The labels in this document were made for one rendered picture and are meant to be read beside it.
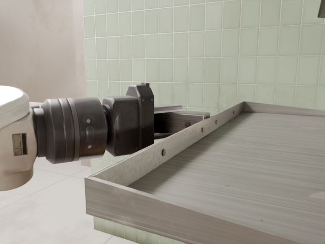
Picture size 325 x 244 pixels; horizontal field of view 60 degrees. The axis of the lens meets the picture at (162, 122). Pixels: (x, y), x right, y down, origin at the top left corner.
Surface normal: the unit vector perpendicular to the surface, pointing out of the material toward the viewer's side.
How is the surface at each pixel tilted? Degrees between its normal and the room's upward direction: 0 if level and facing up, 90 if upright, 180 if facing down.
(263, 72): 90
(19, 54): 90
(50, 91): 90
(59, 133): 81
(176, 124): 90
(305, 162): 0
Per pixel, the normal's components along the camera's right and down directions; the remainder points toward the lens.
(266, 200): 0.00, -0.98
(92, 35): -0.45, 0.16
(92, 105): 0.28, -0.71
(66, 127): 0.46, -0.11
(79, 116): 0.39, -0.44
